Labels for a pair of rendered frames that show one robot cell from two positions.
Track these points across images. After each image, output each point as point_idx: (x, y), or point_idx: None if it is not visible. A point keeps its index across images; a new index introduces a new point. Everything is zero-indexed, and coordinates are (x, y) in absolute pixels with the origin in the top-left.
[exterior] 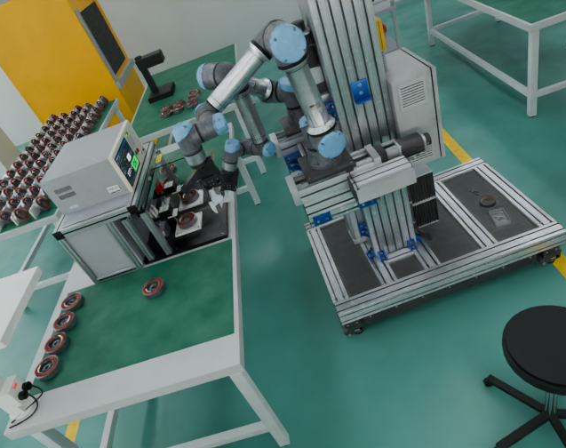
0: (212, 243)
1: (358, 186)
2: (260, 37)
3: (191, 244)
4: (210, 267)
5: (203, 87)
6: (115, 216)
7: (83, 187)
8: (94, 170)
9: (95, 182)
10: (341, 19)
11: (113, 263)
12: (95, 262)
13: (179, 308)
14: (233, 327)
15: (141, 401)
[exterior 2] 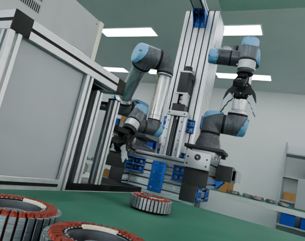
0: (131, 192)
1: (232, 169)
2: (233, 48)
3: (112, 184)
4: (173, 203)
5: (142, 55)
6: (105, 77)
7: (54, 15)
8: (81, 15)
9: (70, 27)
10: (209, 80)
11: (32, 155)
12: (9, 132)
13: (224, 224)
14: (301, 236)
15: None
